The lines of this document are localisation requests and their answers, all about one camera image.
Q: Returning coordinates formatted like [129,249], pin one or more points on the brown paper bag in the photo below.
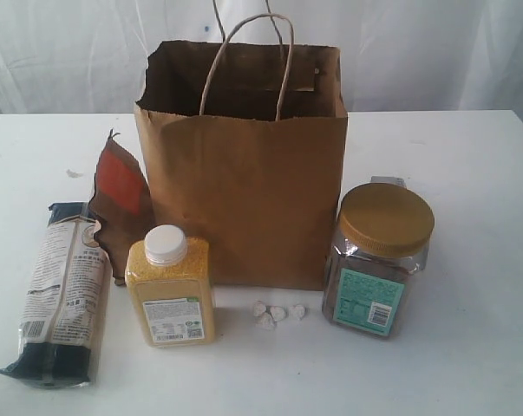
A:
[243,145]

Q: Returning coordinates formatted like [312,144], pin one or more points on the clear jar gold lid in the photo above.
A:
[380,242]

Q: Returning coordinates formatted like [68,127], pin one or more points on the white wrapped candy far left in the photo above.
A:
[258,308]

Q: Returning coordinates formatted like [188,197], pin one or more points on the white wrapped candy middle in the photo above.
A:
[277,313]

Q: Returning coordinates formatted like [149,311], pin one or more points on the white wrapped candy right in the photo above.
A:
[297,311]

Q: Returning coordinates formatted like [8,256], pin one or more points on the yellow millet bottle white cap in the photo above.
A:
[168,280]

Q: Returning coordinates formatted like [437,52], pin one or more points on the brown red snack pouch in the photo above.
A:
[121,203]

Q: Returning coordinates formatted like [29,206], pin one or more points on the small blue white milk carton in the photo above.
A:
[388,180]

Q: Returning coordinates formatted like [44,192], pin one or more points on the noodle packet dark blue ends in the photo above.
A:
[59,328]

